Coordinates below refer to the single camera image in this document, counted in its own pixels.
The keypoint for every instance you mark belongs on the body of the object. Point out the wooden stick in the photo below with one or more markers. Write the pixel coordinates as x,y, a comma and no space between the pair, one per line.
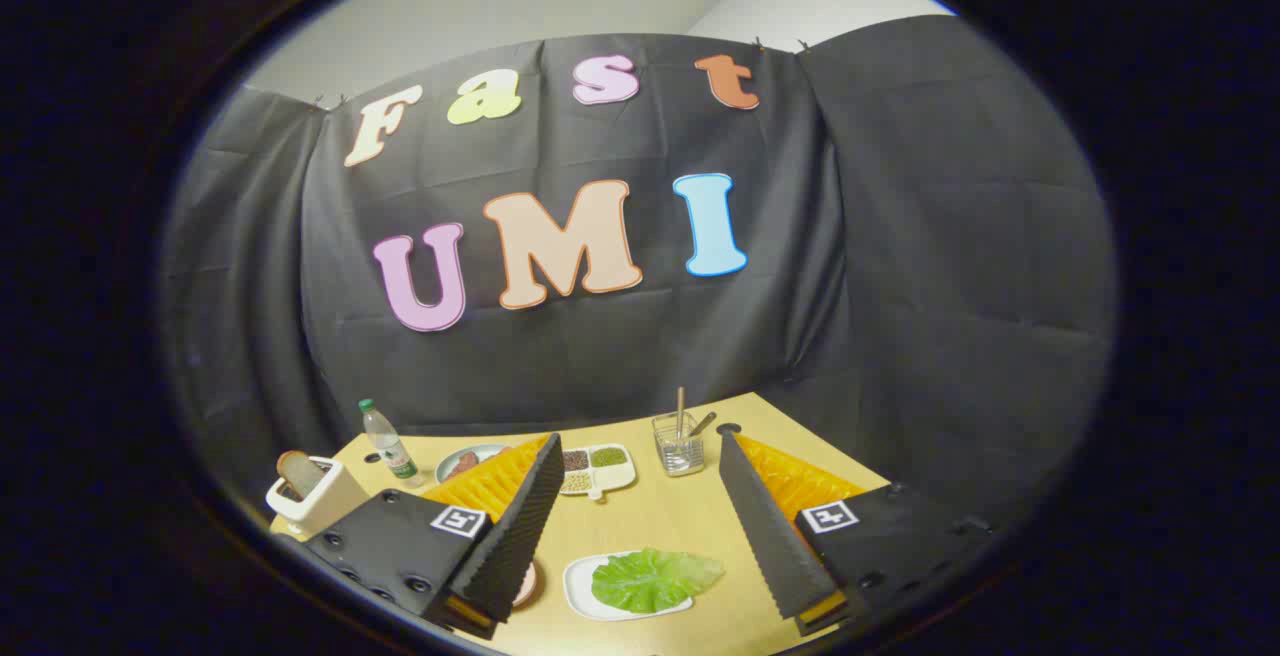
681,411

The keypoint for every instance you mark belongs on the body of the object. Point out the pile of dark beans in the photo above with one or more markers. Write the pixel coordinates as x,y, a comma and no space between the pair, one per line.
575,459

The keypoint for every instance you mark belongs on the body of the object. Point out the pile of green beans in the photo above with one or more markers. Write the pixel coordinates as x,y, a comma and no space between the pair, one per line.
607,456

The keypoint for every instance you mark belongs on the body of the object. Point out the clear glass utensil holder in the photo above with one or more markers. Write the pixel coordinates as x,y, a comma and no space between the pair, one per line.
680,454

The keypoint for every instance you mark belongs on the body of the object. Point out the pile of pale beans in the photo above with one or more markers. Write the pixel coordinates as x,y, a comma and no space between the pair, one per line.
576,482

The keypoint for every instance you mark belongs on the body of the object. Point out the green lettuce leaf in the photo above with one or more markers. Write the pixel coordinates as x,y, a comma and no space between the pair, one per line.
650,579

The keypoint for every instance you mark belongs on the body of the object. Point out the white rectangular plate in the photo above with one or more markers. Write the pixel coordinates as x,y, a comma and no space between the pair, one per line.
580,586

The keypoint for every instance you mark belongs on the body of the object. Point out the metal spoon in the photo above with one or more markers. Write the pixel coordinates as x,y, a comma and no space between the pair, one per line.
702,424

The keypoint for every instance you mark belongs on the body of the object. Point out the white toaster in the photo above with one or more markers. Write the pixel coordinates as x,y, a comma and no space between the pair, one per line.
330,501

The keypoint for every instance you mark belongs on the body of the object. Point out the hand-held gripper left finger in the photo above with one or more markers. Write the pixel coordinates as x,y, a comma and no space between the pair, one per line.
520,536

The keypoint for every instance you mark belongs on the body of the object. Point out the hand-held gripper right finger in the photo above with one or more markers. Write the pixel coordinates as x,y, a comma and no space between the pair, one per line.
765,536

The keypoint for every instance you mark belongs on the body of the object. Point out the clear plastic water bottle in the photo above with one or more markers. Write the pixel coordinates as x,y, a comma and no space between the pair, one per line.
385,441

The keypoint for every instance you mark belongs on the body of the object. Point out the white divided dish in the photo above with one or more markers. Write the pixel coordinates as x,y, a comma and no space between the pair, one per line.
615,476

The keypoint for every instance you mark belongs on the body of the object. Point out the white bread slice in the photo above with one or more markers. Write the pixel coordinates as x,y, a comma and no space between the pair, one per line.
297,471

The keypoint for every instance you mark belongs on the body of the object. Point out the pink round plate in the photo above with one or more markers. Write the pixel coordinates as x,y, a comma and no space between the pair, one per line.
528,584

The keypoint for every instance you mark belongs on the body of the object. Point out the brown meat piece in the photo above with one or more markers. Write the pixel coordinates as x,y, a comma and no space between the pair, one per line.
462,465

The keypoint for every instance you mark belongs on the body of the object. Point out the pale blue round plate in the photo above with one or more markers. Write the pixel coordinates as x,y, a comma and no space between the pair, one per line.
475,453

